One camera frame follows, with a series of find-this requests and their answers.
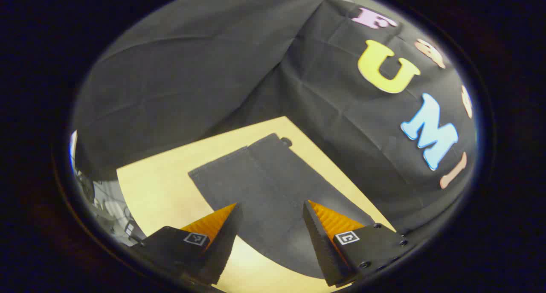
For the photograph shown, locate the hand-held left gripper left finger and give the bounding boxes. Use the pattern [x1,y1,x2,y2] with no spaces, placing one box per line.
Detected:
[128,202,244,286]

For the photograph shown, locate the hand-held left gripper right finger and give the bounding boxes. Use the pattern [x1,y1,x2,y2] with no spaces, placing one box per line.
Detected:
[303,200,414,287]

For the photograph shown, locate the dark grey jeans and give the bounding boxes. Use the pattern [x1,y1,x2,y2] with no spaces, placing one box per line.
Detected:
[188,133,376,280]

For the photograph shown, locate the black backdrop cloth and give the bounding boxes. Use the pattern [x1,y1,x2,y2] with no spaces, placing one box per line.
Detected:
[70,0,477,236]

